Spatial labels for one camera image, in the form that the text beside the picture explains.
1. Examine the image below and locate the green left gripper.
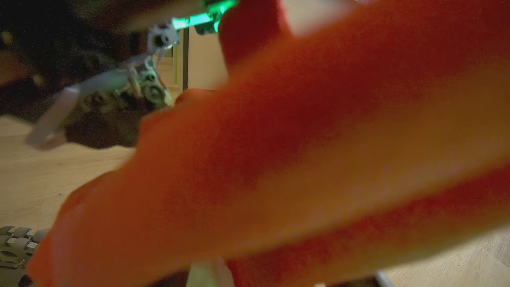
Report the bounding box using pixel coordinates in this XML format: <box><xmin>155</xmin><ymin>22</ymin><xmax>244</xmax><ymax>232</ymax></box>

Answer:
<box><xmin>25</xmin><ymin>0</ymin><xmax>239</xmax><ymax>151</ymax></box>

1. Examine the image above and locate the red garment with white sleeve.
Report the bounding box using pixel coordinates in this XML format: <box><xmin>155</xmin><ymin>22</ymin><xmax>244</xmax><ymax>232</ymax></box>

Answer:
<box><xmin>26</xmin><ymin>0</ymin><xmax>510</xmax><ymax>287</ymax></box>

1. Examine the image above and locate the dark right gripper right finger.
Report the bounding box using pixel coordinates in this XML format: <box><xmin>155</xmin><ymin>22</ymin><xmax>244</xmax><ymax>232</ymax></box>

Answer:
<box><xmin>315</xmin><ymin>272</ymin><xmax>395</xmax><ymax>287</ymax></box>

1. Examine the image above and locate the dark furniture piece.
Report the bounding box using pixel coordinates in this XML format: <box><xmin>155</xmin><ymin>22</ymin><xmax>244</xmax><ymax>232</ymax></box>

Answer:
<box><xmin>0</xmin><ymin>0</ymin><xmax>184</xmax><ymax>120</ymax></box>

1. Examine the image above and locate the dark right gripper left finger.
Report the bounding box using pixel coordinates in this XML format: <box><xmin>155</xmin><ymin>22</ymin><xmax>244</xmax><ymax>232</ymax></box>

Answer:
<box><xmin>149</xmin><ymin>271</ymin><xmax>190</xmax><ymax>287</ymax></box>

